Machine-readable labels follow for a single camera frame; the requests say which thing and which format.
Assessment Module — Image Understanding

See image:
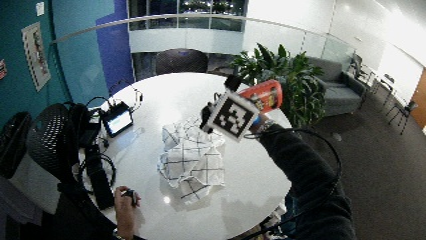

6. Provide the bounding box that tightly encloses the small black device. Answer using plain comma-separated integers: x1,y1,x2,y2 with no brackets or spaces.
122,188,139,206

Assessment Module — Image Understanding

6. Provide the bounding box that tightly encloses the red snack packet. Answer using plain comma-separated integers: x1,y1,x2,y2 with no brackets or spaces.
239,79,285,115

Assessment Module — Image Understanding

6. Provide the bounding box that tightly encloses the black power strip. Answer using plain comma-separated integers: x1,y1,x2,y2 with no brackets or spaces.
86,149,118,211

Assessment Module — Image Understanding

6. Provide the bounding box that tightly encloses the white cube of black markers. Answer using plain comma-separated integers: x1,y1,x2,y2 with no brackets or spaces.
207,90,261,143

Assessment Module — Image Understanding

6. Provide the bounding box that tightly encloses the wristwatch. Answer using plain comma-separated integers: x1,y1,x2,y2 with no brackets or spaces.
111,227,128,240

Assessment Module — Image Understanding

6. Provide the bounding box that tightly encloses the green potted plant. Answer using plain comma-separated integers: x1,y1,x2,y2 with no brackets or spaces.
229,43,329,130

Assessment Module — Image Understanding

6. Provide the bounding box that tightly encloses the blue wristband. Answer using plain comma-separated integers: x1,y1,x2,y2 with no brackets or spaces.
249,113,264,134

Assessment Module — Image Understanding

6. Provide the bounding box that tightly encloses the black mesh chair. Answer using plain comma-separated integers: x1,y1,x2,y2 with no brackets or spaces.
0,111,34,180
155,48,211,76
26,102,80,185

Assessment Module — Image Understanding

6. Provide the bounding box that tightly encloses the glass railing with handrail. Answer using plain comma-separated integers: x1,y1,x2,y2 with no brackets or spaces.
50,12,357,64

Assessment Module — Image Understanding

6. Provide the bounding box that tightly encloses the white checked cloth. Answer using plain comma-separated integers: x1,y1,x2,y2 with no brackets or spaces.
156,116,228,205

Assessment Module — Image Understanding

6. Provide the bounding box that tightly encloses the small black tablet screen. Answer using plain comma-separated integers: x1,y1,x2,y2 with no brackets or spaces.
100,101,136,139

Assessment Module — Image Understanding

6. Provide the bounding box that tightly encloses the black backpack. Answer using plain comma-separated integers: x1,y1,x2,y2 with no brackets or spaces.
66,101,106,149

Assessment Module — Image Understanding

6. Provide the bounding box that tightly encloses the grey sofa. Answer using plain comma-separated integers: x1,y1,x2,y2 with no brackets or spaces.
305,56,371,118

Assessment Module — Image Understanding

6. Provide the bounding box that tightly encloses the black metal-legged chair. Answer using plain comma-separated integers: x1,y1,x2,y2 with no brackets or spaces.
372,73,397,101
385,99,420,136

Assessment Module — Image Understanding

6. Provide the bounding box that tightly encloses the brown wooden door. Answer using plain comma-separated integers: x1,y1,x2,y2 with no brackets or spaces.
409,67,426,130

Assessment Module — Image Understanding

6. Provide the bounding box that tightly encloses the thin black cable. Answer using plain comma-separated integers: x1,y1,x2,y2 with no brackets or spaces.
107,79,147,113

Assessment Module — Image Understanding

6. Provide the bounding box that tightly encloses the framed wall poster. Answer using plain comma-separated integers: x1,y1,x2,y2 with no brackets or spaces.
20,21,54,93

